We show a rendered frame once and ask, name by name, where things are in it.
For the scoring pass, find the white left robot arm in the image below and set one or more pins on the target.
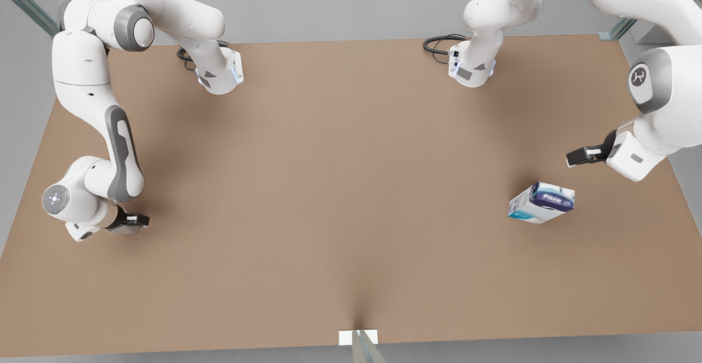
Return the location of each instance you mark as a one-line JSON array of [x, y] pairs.
[[652, 83]]

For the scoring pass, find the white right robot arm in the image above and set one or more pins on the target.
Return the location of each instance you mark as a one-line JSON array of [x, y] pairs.
[[88, 67]]

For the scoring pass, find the silver frame post with foot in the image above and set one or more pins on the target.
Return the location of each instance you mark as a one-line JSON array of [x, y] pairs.
[[362, 345]]

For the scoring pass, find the white and blue printed box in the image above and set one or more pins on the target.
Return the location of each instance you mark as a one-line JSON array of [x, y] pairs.
[[543, 202]]

